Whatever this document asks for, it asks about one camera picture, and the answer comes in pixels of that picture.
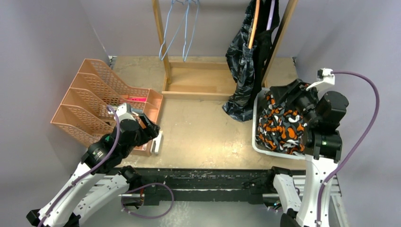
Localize black garment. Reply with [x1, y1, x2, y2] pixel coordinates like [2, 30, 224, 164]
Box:
[251, 0, 280, 101]

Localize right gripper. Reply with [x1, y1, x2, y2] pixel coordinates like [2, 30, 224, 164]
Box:
[270, 79, 322, 124]

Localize white stapler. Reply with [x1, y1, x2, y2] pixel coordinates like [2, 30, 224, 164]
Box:
[150, 131, 163, 156]

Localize wooden clothes rack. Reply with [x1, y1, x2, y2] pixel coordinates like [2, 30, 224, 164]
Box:
[152, 0, 298, 101]

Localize peach plastic file organizer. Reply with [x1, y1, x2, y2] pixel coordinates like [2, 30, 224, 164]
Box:
[51, 59, 164, 147]

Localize grey camouflage shorts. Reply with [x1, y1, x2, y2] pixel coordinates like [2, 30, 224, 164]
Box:
[222, 0, 257, 122]

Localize pink highlighter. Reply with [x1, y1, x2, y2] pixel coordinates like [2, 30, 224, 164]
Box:
[127, 97, 147, 102]

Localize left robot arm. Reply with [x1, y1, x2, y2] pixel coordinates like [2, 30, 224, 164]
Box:
[26, 103, 160, 227]

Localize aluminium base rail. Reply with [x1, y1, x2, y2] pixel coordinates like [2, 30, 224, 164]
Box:
[87, 167, 342, 208]

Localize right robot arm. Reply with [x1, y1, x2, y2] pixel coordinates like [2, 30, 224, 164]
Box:
[265, 68, 349, 227]

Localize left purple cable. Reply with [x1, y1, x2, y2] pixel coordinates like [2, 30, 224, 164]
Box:
[37, 105, 174, 227]

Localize blue wire hanger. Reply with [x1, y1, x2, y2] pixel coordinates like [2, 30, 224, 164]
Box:
[158, 0, 187, 61]

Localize orange camouflage shorts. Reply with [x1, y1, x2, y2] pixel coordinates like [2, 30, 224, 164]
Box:
[255, 91, 307, 155]

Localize white plastic basket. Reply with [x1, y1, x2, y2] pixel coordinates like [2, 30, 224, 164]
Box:
[252, 88, 307, 160]

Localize orange hanger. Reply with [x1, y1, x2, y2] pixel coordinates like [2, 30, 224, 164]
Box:
[248, 0, 261, 49]

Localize purple hanger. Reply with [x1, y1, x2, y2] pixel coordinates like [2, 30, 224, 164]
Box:
[266, 0, 276, 31]

